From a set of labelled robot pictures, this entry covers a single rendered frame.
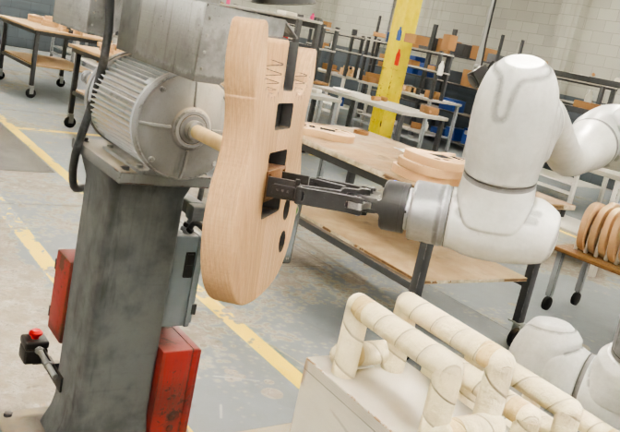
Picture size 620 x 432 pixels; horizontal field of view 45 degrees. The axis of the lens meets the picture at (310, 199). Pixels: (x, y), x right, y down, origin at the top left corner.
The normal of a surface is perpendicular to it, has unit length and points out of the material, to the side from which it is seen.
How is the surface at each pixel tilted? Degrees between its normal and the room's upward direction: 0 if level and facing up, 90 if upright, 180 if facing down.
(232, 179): 62
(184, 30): 90
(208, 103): 83
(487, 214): 100
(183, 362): 90
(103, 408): 90
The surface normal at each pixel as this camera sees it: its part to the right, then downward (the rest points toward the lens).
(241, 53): -0.23, 0.13
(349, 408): -0.83, -0.05
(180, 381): 0.55, 0.29
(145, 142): 0.11, 0.43
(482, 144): -0.82, 0.17
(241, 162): -0.16, -0.24
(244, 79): -0.26, 0.41
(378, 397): 0.20, -0.96
